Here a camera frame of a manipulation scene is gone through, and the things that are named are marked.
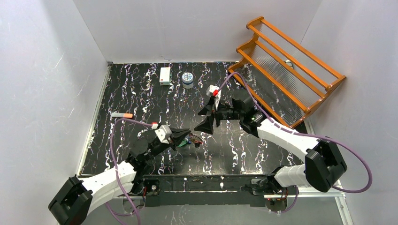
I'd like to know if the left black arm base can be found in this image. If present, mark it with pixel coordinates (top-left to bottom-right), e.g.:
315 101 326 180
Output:
122 178 160 196

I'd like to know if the orange wooden shoe rack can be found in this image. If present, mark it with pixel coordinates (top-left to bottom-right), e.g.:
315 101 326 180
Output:
228 16 346 128

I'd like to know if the white small box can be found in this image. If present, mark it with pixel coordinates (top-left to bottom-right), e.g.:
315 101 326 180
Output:
159 67 171 86

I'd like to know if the purple cable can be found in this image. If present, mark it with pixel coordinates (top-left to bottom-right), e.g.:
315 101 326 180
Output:
213 72 373 214
105 119 159 225

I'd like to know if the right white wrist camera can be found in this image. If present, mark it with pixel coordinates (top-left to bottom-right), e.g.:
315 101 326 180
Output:
206 85 221 109

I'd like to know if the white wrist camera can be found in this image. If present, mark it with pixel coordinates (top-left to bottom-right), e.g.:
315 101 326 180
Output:
155 125 172 144
206 85 221 109

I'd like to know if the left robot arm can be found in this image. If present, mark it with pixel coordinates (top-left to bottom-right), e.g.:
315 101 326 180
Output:
48 125 191 225

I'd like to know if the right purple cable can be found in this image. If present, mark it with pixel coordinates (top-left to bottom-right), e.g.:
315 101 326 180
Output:
213 72 373 214

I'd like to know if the metal keyring with red handle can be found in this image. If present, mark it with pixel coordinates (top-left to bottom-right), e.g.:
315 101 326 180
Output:
178 133 203 148

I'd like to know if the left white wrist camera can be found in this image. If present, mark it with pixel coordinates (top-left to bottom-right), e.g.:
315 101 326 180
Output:
155 125 172 144

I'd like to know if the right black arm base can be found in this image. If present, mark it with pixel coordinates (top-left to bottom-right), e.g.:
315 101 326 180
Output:
241 178 289 212

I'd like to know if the white orange marker tube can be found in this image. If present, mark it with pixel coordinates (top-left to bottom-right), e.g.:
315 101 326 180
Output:
111 112 133 119

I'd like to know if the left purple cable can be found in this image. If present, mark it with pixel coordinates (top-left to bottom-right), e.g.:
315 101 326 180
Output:
105 119 159 225

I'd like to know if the aluminium rail frame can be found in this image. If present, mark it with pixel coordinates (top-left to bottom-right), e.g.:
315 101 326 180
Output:
58 175 354 225

